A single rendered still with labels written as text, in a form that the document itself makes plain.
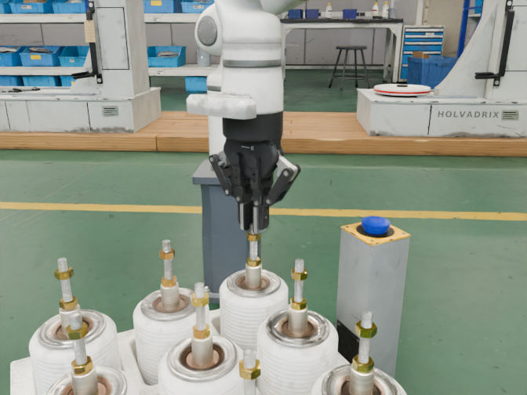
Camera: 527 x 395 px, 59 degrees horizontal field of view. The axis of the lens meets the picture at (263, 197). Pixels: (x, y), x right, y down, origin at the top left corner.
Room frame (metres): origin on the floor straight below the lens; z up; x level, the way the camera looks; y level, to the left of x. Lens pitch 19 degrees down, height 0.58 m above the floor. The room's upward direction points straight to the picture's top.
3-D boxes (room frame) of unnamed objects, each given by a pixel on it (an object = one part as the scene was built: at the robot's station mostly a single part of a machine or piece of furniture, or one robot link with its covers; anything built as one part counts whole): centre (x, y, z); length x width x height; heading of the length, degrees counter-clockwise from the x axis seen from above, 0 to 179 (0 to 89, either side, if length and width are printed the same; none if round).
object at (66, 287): (0.47, 0.22, 0.30); 0.01 x 0.01 x 0.08
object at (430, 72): (4.89, -1.71, 0.19); 0.50 x 0.41 x 0.37; 1
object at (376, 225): (0.62, -0.16, 0.32); 0.04 x 0.04 x 0.02
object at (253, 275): (0.58, 0.01, 0.26); 0.02 x 0.02 x 0.03
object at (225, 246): (1.00, 0.07, 0.15); 0.15 x 0.15 x 0.30; 86
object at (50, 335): (0.47, 0.22, 0.25); 0.08 x 0.08 x 0.01
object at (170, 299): (0.52, 0.12, 0.26); 0.02 x 0.02 x 0.03
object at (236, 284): (0.58, 0.01, 0.25); 0.08 x 0.08 x 0.01
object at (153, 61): (5.40, 1.08, 0.36); 0.50 x 0.38 x 0.21; 178
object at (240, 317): (0.58, 0.01, 0.16); 0.10 x 0.10 x 0.18
